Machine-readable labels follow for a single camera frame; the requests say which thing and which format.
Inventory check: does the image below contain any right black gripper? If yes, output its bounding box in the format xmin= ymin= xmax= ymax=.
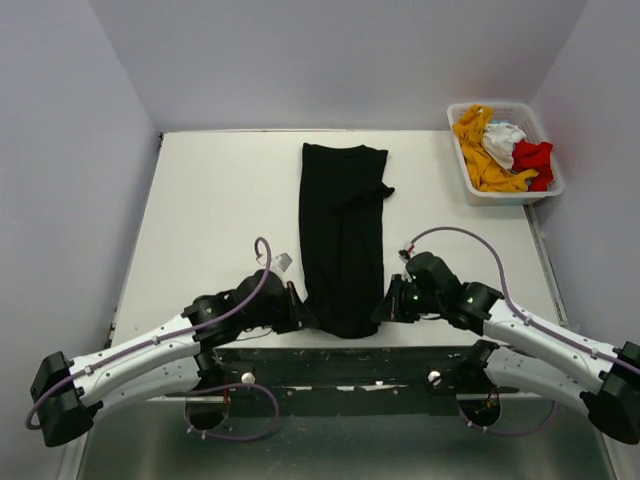
xmin=372 ymin=273 xmax=444 ymax=323

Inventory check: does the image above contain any black t shirt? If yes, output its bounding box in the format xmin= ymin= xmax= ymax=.
xmin=298 ymin=143 xmax=395 ymax=339

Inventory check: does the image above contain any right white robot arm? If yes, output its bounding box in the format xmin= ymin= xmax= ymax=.
xmin=371 ymin=252 xmax=639 ymax=445

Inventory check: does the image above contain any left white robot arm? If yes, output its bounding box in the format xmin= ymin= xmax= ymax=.
xmin=25 ymin=269 xmax=319 ymax=447

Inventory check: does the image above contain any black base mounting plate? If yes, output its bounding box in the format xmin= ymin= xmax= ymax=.
xmin=197 ymin=340 xmax=497 ymax=418

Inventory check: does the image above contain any yellow t shirt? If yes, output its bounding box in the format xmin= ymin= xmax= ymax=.
xmin=452 ymin=104 xmax=538 ymax=193

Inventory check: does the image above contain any white t shirt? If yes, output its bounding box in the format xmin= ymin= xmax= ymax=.
xmin=482 ymin=123 xmax=527 ymax=170

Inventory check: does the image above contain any red t shirt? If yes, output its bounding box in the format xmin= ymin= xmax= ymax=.
xmin=512 ymin=140 xmax=554 ymax=192

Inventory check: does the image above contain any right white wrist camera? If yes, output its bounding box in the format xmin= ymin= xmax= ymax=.
xmin=398 ymin=242 xmax=416 ymax=263

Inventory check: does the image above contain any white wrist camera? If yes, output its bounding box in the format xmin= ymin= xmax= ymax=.
xmin=256 ymin=253 xmax=292 ymax=276
xmin=398 ymin=242 xmax=416 ymax=263

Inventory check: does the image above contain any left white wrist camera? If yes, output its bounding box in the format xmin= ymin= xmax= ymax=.
xmin=256 ymin=253 xmax=292 ymax=276

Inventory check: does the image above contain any aluminium frame rail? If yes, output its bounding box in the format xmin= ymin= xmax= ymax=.
xmin=523 ymin=204 xmax=573 ymax=331

